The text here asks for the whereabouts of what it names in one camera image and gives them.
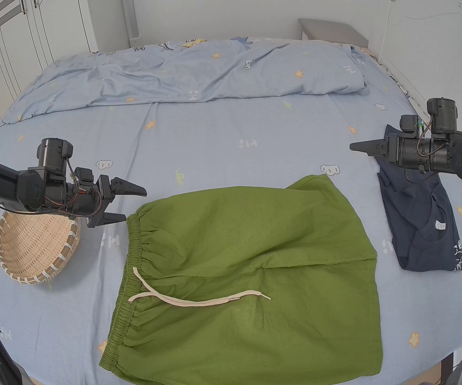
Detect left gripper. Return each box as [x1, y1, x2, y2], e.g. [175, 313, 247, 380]
[70, 174, 148, 229]

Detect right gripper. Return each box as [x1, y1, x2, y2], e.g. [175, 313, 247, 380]
[386, 132, 434, 172]

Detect green shorts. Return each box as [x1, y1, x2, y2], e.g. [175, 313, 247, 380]
[99, 174, 384, 385]

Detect dark blue T-shirt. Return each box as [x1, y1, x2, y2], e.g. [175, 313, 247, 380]
[377, 124, 462, 272]

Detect round woven basket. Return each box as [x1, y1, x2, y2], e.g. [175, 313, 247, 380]
[0, 209, 82, 284]

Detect grey bedside table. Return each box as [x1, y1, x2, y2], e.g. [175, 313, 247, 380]
[298, 18, 370, 48]

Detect pale blue quilt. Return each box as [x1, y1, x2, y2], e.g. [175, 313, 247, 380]
[0, 36, 370, 127]

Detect white wardrobe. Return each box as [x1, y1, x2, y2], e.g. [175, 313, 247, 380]
[0, 0, 99, 133]

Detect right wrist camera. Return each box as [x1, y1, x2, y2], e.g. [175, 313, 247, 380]
[399, 115, 422, 137]

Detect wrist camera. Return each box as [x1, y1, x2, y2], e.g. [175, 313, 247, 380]
[399, 115, 422, 137]
[74, 167, 96, 192]

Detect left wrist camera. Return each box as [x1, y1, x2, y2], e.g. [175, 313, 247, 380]
[74, 167, 96, 192]

